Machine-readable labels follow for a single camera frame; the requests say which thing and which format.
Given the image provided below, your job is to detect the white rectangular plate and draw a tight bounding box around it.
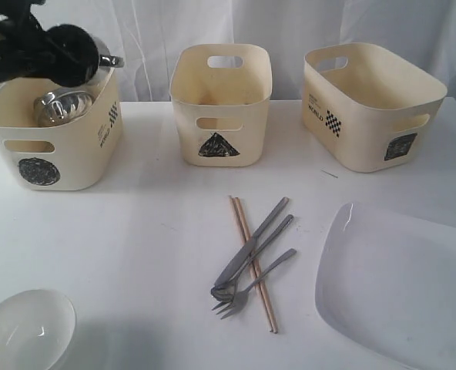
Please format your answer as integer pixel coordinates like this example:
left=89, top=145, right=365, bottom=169
left=315, top=202, right=456, bottom=369

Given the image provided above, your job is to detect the white round bowl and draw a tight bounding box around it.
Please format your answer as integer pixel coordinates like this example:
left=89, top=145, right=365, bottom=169
left=0, top=289, right=77, bottom=369

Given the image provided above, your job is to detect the white curtain backdrop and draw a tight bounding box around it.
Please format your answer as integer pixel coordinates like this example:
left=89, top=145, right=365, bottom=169
left=0, top=0, right=456, bottom=105

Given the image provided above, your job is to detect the grey metal spoon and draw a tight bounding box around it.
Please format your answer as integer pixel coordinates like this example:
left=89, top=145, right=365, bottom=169
left=211, top=214, right=294, bottom=309

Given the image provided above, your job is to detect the cream bin triangle mark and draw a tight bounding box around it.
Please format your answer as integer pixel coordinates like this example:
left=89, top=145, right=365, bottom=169
left=170, top=44, right=273, bottom=167

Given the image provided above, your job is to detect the grey metal fork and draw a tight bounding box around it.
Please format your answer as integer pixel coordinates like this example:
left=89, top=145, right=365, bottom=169
left=216, top=248, right=297, bottom=320

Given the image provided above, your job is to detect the cream bin circle mark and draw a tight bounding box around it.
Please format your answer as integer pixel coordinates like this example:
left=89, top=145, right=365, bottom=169
left=0, top=70, right=122, bottom=190

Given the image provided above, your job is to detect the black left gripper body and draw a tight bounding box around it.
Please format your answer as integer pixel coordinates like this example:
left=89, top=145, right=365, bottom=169
left=0, top=1, right=99, bottom=87

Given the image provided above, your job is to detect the steel bowl with handle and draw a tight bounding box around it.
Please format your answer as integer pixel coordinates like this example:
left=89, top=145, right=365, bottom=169
left=33, top=35, right=125, bottom=127

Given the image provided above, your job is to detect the grey metal knife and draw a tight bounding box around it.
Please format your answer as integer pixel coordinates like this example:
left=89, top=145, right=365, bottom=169
left=214, top=197, right=289, bottom=287

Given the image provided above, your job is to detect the cream bin square mark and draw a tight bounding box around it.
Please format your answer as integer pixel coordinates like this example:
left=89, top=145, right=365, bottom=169
left=301, top=42, right=448, bottom=173

